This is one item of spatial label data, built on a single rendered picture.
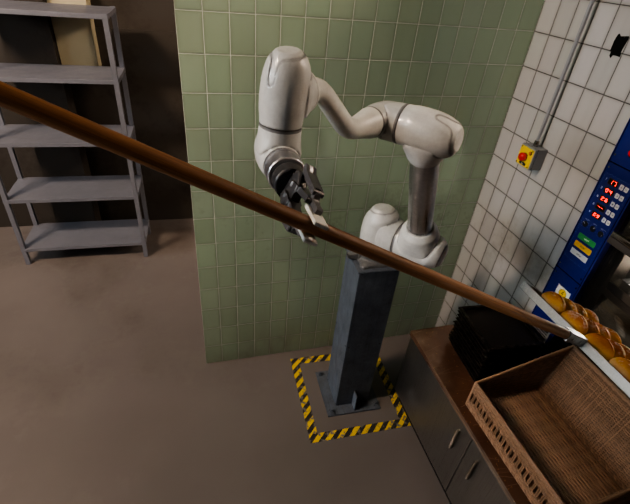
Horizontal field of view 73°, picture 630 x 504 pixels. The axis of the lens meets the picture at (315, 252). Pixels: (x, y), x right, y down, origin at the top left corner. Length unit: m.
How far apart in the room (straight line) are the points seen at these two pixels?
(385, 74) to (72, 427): 2.38
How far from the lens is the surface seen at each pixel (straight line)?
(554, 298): 1.71
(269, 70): 0.99
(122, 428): 2.68
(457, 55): 2.26
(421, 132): 1.41
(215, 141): 2.01
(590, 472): 2.18
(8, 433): 2.88
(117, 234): 3.87
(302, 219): 0.77
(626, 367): 1.58
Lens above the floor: 2.16
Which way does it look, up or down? 35 degrees down
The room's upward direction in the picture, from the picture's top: 6 degrees clockwise
